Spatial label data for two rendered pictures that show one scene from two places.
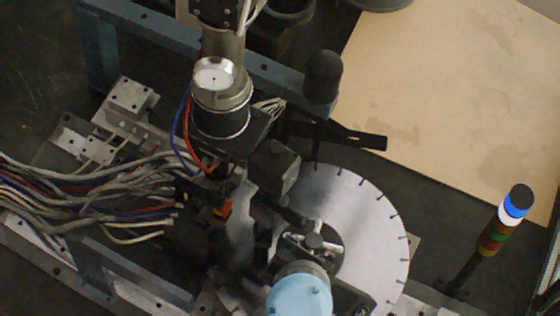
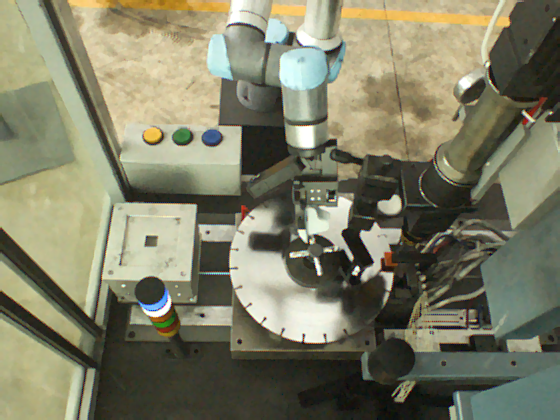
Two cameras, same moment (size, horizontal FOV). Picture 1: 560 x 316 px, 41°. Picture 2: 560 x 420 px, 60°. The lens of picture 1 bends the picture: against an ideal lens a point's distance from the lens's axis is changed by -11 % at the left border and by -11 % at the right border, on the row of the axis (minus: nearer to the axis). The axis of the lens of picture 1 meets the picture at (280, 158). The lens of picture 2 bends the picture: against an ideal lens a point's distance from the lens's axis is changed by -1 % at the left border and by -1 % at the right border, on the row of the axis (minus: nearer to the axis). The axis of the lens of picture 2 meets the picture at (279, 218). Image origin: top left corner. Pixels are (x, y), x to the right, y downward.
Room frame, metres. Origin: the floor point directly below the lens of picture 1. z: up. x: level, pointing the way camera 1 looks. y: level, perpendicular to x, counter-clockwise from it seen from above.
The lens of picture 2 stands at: (0.84, -0.31, 1.86)
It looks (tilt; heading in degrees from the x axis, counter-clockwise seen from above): 62 degrees down; 155
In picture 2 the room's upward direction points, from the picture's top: 7 degrees clockwise
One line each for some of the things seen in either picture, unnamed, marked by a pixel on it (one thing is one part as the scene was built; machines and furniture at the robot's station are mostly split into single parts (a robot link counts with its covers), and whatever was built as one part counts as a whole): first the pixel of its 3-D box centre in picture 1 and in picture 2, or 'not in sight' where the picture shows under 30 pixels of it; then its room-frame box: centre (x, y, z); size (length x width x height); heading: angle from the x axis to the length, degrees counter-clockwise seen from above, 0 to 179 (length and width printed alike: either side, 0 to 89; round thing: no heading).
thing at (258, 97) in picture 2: not in sight; (263, 80); (-0.10, 0.03, 0.80); 0.15 x 0.15 x 0.10
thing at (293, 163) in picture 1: (271, 183); (371, 193); (0.52, 0.01, 1.17); 0.06 x 0.05 x 0.20; 62
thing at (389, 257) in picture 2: (202, 201); (406, 263); (0.58, 0.11, 0.95); 0.10 x 0.03 x 0.07; 71
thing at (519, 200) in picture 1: (519, 200); (151, 293); (0.57, -0.37, 1.14); 0.05 x 0.04 x 0.03; 161
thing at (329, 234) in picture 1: (310, 250); (312, 258); (0.52, -0.07, 0.96); 0.11 x 0.11 x 0.03
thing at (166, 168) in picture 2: not in sight; (185, 160); (0.12, -0.25, 0.82); 0.28 x 0.11 x 0.15; 71
